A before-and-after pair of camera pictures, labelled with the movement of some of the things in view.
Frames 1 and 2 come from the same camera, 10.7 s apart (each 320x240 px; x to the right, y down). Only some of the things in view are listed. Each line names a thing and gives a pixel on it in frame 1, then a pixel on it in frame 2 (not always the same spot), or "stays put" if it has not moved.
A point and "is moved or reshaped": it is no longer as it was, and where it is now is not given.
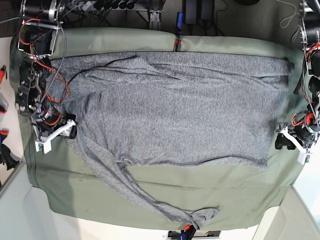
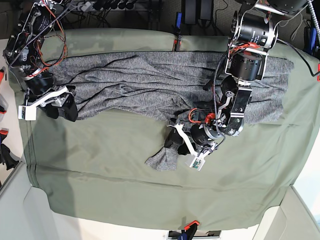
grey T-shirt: [173, 107] is moved or reshaped
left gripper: [49, 124] -> [56, 97]
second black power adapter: [206, 10] stays put
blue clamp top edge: [180, 16] stays put
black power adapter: [191, 9] stays put
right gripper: [302, 133] -> [203, 135]
